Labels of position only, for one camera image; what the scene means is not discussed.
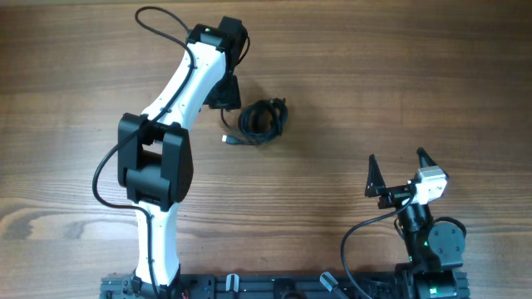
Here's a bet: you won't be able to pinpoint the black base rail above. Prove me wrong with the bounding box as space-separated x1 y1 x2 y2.
98 272 471 299

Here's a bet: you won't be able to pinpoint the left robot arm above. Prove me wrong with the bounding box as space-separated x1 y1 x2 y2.
117 17 249 298

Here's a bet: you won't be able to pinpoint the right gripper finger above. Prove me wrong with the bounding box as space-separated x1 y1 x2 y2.
365 154 387 198
416 147 437 168

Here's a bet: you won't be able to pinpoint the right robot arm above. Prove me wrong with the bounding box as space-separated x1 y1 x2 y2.
365 148 470 298

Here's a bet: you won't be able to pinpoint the black cable bundle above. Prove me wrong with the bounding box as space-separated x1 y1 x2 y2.
219 97 289 147

